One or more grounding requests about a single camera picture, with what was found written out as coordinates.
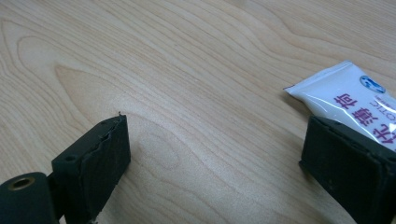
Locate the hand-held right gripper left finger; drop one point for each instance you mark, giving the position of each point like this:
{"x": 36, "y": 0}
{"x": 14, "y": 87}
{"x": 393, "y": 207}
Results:
{"x": 93, "y": 168}

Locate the white red-lettered packet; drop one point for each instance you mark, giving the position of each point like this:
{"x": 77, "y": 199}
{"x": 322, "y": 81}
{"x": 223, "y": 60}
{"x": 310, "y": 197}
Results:
{"x": 345, "y": 93}

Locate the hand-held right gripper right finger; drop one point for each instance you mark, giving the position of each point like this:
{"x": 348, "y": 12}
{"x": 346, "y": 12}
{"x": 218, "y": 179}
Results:
{"x": 348, "y": 168}

